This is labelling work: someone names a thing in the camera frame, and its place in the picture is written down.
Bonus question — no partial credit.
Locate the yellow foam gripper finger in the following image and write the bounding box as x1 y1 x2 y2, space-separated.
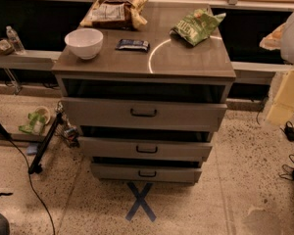
267 70 294 125

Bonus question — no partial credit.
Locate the green jalapeno chip bag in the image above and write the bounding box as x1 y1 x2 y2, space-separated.
171 9 226 46

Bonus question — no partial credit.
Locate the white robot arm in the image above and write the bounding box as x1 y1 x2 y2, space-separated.
267 12 294 125

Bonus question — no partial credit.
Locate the brown chip bag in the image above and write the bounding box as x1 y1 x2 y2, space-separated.
80 0 148 29

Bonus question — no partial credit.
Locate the white bowl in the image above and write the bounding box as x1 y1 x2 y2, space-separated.
65 28 104 60

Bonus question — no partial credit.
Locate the green bag on floor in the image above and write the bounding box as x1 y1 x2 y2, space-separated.
19 106 51 135

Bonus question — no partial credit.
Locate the small bowl on shelf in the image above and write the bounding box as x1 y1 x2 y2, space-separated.
0 38 14 55

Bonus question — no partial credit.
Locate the black power adapter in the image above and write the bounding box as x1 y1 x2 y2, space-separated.
284 121 294 142

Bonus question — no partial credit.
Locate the grey drawer cabinet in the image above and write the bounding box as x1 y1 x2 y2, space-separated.
51 0 237 185

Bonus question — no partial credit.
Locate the middle grey drawer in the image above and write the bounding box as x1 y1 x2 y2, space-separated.
79 137 212 162

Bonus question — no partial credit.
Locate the grey drawer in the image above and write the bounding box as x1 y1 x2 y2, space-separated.
79 137 212 162
62 97 227 132
90 163 202 184

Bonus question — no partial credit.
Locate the dark blue snack bar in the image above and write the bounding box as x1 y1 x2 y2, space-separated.
116 39 150 52

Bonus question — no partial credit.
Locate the blue tape cross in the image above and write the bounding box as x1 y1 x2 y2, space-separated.
125 182 156 222

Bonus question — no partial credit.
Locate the bottom grey drawer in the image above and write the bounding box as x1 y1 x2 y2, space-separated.
90 163 202 184

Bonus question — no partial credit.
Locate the top grey drawer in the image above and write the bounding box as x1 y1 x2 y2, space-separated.
62 97 227 132

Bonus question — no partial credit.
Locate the black tripod leg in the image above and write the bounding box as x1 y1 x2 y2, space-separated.
28 113 63 174

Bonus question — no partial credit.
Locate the clear water bottle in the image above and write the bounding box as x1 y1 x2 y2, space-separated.
6 25 25 55

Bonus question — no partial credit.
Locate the black cable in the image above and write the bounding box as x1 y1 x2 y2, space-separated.
3 134 57 235

